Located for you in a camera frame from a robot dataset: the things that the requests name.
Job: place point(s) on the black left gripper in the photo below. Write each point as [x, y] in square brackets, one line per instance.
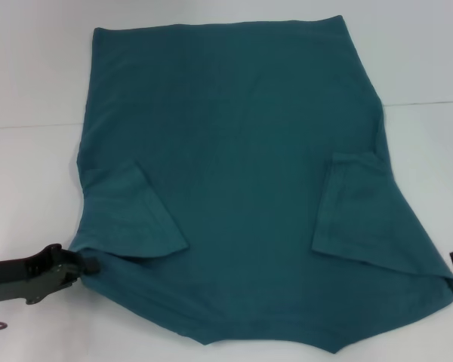
[15, 277]

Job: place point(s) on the teal blue t-shirt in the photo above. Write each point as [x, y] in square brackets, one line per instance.
[241, 169]

